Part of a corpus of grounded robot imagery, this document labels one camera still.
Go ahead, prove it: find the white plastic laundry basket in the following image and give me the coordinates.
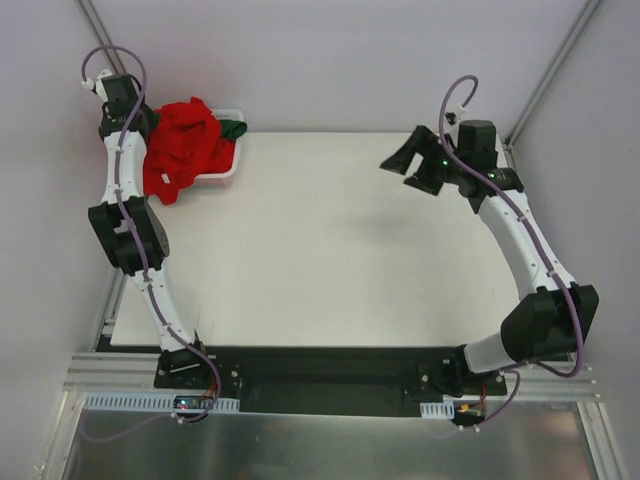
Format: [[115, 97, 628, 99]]
[[189, 107, 248, 191]]

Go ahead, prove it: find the red t shirt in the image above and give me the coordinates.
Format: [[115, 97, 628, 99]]
[[210, 137, 236, 174], [143, 97, 221, 205]]

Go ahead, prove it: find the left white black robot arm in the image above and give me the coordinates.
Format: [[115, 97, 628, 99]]
[[84, 69, 212, 389]]

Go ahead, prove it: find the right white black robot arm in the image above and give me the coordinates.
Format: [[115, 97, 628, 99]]
[[380, 120, 599, 397]]

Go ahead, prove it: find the green t shirt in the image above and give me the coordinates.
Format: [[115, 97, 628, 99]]
[[219, 119, 248, 142]]

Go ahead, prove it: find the red t shirt in basket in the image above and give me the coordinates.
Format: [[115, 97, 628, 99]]
[[210, 137, 236, 174]]

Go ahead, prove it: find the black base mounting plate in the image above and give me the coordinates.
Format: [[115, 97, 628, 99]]
[[153, 347, 506, 417]]

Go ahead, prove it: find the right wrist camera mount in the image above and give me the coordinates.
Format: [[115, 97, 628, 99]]
[[445, 105, 467, 125]]

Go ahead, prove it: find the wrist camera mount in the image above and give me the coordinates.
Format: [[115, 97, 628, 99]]
[[445, 105, 467, 125], [82, 69, 114, 100]]

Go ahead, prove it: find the right white slotted cable duct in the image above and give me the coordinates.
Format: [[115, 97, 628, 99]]
[[420, 400, 455, 420]]

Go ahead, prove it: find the white slotted cable duct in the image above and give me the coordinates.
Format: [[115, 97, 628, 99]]
[[84, 392, 240, 415], [420, 400, 455, 420]]

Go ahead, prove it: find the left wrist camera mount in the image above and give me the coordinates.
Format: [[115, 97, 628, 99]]
[[82, 69, 114, 100]]

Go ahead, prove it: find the left white slotted cable duct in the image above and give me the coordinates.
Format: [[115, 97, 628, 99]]
[[84, 392, 240, 415]]

